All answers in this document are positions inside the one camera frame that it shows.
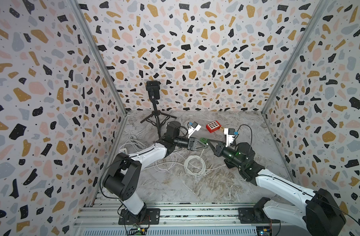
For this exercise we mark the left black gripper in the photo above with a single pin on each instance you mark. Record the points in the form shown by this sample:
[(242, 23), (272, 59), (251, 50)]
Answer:
[(193, 142)]

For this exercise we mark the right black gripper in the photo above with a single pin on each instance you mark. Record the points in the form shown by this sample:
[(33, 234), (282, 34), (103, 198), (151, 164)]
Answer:
[(221, 148)]

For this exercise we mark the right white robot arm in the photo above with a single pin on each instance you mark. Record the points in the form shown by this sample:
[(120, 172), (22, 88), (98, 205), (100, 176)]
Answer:
[(315, 211)]

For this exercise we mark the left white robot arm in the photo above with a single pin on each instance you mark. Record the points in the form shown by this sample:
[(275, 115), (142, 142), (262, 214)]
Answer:
[(121, 177)]

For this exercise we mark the green tape roll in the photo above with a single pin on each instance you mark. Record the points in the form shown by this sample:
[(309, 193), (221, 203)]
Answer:
[(204, 140)]

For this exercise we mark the red grid box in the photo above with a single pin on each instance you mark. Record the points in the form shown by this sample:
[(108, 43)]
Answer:
[(213, 126)]

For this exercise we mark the white power adapter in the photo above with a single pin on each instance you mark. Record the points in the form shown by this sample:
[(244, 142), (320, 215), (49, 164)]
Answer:
[(124, 151)]

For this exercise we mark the right circuit board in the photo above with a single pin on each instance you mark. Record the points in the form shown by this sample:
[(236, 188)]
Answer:
[(263, 231)]

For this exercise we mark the circuit board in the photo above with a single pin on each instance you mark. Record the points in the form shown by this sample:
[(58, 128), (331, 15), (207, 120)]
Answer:
[(263, 231), (137, 231)]

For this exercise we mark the left circuit board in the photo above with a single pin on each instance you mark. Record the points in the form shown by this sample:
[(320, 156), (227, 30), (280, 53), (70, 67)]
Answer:
[(137, 231)]

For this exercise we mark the black camera on tripod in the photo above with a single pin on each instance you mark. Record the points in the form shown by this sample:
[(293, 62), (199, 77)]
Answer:
[(156, 118)]

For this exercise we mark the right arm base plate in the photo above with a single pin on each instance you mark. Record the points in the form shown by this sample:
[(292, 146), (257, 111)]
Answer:
[(250, 215)]

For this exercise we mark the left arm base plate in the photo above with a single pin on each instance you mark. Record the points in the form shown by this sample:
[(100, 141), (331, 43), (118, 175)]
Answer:
[(148, 216)]

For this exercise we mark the aluminium rail frame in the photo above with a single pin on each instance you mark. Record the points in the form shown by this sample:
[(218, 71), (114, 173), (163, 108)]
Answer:
[(179, 219)]

